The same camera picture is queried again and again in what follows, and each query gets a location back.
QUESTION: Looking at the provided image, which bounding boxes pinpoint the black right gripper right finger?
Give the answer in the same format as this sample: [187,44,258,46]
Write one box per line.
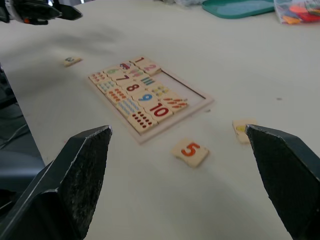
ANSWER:
[244,124,320,240]

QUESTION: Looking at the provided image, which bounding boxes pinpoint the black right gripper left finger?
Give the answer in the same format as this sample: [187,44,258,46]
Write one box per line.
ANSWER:
[0,125,113,240]

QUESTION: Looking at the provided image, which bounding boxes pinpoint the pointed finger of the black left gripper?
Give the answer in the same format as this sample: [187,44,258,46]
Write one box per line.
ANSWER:
[57,4,84,22]
[48,5,63,20]

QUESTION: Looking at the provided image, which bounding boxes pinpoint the wooden tile number 3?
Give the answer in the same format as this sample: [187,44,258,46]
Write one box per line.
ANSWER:
[62,56,83,68]

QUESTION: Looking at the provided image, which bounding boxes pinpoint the wooden tile number 6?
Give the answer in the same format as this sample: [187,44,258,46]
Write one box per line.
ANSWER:
[103,65,126,77]

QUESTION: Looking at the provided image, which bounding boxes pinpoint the wooden tile number 1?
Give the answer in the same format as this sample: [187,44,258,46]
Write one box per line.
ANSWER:
[129,56,153,67]

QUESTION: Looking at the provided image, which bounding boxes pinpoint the wooden tile number 7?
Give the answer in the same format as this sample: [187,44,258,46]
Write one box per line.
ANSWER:
[112,73,137,86]

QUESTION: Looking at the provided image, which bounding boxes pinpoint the wooden tile number 2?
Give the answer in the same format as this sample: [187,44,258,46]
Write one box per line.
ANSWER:
[138,62,162,77]

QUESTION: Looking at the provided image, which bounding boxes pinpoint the wooden tile number 8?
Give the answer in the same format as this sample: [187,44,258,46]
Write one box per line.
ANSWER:
[122,81,147,96]

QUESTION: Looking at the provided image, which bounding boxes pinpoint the wooden tile number 5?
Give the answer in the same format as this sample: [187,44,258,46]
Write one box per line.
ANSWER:
[171,137,210,169]

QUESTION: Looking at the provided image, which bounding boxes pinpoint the wooden tile number 9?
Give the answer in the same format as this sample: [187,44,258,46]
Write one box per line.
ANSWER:
[132,91,161,105]

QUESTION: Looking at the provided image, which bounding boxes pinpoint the wooden tile number 10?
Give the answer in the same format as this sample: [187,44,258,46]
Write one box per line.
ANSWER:
[143,101,175,124]

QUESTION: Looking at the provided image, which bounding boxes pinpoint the wooden number puzzle board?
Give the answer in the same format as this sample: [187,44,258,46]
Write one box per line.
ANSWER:
[87,56,215,145]

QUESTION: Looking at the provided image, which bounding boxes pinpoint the grey office chair seat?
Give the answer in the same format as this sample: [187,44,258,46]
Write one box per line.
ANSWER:
[0,148,46,193]

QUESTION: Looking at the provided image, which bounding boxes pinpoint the wooden tile yellow picture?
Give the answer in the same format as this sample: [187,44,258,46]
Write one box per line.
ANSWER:
[231,118,258,145]

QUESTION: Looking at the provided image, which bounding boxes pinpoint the wooden tile six red dots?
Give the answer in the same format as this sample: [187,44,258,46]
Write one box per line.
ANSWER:
[88,71,107,85]

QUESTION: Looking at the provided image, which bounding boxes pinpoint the wooden tile car picture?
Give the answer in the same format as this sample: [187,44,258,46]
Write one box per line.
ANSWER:
[118,61,138,71]

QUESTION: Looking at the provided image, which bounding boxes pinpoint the wooden tile blue green dots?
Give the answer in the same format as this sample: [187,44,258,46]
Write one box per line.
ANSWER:
[96,79,119,94]

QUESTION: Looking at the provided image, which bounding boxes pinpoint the wooden tile ten red dots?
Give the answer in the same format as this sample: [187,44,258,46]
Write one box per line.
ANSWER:
[127,109,159,135]

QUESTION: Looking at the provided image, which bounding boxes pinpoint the wooden tile pink pictures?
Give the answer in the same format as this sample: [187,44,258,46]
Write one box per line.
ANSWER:
[126,67,147,79]

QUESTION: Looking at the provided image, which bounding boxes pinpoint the wooden tile orange dots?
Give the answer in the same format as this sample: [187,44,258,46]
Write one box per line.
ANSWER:
[105,87,129,104]

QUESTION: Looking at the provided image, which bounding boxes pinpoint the wooden tile green stripes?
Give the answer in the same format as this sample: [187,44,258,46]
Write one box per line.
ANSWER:
[136,74,159,87]

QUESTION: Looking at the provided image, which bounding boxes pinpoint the crumpled clear plastic wrap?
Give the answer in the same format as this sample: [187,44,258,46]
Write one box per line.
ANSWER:
[172,0,204,7]

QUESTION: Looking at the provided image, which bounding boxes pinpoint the wooden tile yellow blue dots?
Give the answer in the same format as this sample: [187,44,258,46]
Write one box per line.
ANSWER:
[147,84,174,99]

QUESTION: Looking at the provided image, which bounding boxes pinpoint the wooden tile orange carrots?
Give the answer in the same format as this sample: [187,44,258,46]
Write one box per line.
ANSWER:
[160,95,190,111]

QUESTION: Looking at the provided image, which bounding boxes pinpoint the clear bag of colourful pieces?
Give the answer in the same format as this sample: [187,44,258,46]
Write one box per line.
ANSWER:
[273,0,320,26]

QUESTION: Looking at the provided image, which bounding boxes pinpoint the teal plastic tray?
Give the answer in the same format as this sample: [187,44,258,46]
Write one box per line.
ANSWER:
[201,0,276,20]

